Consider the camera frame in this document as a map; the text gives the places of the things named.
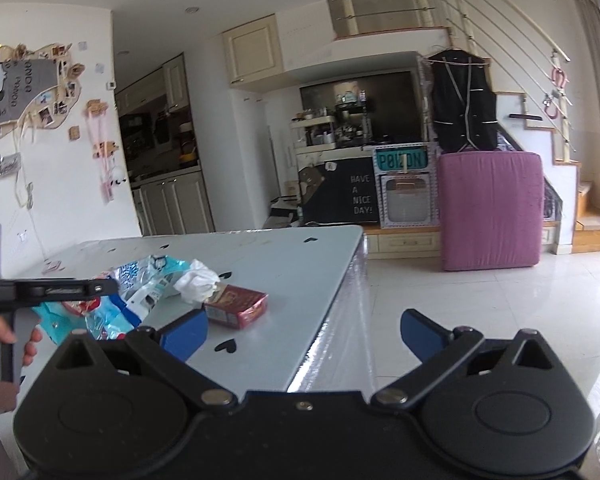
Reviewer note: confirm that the white tissue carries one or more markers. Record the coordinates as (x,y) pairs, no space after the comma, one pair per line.
(195,280)

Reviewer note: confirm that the pink wall hanger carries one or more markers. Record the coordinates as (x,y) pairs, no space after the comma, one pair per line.
(105,150)

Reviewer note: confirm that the white perforated cage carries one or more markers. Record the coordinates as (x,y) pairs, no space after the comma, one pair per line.
(405,200)

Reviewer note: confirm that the teal plate sign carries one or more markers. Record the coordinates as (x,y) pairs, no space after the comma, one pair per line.
(401,159)

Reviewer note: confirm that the beige curtain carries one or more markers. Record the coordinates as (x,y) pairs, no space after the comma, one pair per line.
(597,85)

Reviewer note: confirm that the red and white snack packet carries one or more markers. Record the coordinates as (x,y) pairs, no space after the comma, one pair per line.
(82,307)

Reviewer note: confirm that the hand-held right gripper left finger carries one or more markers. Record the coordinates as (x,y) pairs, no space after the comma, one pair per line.
(185,335)

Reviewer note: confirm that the wall photo collage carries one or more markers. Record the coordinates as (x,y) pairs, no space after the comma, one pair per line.
(20,90)

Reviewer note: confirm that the metal stair railing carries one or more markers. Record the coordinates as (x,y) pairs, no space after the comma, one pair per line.
(480,5)

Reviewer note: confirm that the black chalkboard sign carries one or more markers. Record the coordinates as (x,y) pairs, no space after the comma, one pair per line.
(340,190)

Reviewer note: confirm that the pink hook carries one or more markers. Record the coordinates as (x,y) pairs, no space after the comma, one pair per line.
(549,105)
(561,77)

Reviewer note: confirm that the red box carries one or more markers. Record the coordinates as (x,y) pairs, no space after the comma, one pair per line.
(237,307)

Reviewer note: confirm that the pink mattress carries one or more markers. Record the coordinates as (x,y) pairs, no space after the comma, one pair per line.
(490,210)

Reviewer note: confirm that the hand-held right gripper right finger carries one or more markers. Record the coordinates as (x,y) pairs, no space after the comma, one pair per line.
(420,335)

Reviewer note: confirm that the cream wall cabinet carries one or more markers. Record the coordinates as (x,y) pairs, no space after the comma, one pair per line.
(254,47)

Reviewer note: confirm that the kitchen cabinets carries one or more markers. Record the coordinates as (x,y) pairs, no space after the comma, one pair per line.
(175,200)

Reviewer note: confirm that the cream television cabinet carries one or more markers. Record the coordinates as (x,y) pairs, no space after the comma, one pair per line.
(405,242)

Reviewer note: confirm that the teal snack packet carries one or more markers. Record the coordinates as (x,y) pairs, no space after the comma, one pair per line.
(55,327)

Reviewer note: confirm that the wooden staircase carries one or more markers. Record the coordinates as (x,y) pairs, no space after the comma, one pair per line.
(595,225)

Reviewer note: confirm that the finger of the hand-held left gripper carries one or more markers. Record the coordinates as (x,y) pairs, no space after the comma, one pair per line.
(65,291)

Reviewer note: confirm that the black television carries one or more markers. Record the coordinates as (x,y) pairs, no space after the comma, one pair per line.
(395,105)

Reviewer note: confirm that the black vest on hanger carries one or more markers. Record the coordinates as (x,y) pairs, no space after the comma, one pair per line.
(462,105)

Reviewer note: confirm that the shelf rack with bottles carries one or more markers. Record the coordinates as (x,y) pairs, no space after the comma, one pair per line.
(320,132)

